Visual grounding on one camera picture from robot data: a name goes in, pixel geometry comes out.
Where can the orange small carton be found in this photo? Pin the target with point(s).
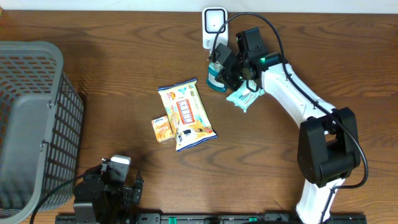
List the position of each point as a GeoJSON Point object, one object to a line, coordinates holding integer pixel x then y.
{"type": "Point", "coordinates": [162, 129]}

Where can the blue mouthwash bottle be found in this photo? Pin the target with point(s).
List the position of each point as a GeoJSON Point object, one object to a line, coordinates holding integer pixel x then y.
{"type": "Point", "coordinates": [213, 72]}

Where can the grey plastic shopping basket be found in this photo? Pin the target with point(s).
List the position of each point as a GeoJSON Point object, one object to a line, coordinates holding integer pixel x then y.
{"type": "Point", "coordinates": [41, 126]}

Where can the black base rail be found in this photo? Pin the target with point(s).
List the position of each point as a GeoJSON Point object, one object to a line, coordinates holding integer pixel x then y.
{"type": "Point", "coordinates": [273, 217]}

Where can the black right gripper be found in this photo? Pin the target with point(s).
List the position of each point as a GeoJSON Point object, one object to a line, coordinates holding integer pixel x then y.
{"type": "Point", "coordinates": [225, 76]}

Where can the yellow snack bag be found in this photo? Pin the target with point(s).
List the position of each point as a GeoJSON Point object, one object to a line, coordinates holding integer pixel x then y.
{"type": "Point", "coordinates": [186, 113]}

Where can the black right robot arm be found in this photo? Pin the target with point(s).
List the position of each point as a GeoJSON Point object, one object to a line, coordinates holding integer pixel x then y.
{"type": "Point", "coordinates": [328, 147]}

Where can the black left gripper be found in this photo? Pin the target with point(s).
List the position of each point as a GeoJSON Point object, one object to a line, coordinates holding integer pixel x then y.
{"type": "Point", "coordinates": [128, 193]}

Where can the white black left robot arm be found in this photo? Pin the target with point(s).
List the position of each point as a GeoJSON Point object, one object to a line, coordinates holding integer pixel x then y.
{"type": "Point", "coordinates": [103, 197]}

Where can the light green packet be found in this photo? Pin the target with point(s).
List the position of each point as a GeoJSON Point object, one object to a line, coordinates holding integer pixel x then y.
{"type": "Point", "coordinates": [246, 94]}

